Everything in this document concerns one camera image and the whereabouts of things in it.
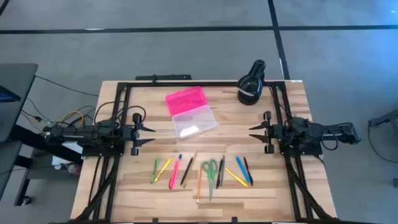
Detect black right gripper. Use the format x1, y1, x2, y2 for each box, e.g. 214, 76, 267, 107
248, 110, 284, 154

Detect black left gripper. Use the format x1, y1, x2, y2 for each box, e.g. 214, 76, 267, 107
121, 112, 157, 156

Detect green pen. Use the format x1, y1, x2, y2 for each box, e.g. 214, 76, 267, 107
150, 157, 162, 185

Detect yellow pen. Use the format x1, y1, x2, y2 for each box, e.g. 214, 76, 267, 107
154, 158, 173, 184
224, 167, 249, 189

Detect pink pen with blue cap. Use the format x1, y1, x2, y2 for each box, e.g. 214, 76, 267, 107
168, 154, 183, 190

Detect clear box with pink lid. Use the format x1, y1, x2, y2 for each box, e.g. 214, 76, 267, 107
165, 85, 218, 139

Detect thick black pen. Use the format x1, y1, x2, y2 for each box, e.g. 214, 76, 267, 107
180, 157, 194, 187

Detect grey pen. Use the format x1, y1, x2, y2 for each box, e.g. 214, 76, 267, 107
220, 154, 226, 188

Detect green-handled scissors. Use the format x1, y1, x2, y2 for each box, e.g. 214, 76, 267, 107
201, 159, 218, 202

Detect orange pencil with eraser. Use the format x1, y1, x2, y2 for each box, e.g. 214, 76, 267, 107
196, 166, 204, 205

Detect white paper box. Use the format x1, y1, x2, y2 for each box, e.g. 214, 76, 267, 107
50, 140, 84, 166

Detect black desk lamp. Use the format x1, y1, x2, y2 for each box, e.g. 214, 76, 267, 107
236, 59, 267, 106

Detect black mounting bar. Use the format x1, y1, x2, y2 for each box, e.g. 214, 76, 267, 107
134, 73, 193, 82

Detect grey chair base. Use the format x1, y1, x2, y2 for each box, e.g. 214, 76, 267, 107
368, 108, 398, 133

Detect grey desk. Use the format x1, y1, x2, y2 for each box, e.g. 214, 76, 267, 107
0, 63, 39, 200

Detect laptop screen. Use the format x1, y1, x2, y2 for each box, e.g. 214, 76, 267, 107
0, 85, 22, 103

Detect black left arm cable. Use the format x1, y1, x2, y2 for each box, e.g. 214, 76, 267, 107
93, 100, 147, 125

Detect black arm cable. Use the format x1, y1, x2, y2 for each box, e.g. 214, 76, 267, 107
93, 100, 147, 125
320, 128, 340, 152

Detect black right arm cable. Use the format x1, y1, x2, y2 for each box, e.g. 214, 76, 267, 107
320, 128, 340, 152

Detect yellow cable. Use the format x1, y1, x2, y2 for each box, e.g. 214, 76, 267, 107
60, 110, 85, 128

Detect black aluminium table frame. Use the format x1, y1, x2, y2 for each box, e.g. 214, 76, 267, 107
70, 80, 341, 224

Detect black floor cable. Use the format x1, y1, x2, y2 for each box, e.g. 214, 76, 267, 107
34, 74, 100, 98
367, 120, 398, 164

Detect black desk leg frame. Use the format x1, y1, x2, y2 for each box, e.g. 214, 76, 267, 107
8, 124, 85, 207

